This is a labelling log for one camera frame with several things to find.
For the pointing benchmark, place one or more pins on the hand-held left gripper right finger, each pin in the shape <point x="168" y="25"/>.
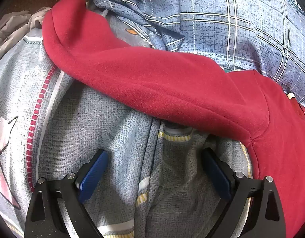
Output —
<point x="218" y="176"/>

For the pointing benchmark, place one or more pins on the grey printed bedsheet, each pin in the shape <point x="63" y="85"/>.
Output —
<point x="93" y="116"/>

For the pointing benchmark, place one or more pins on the red fleece garment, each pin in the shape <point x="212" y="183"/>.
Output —
<point x="142" y="79"/>

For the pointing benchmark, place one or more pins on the grey crumpled cloth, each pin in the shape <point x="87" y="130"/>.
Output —
<point x="11" y="27"/>

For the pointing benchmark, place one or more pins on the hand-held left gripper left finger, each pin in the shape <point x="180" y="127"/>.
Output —
<point x="93" y="176"/>

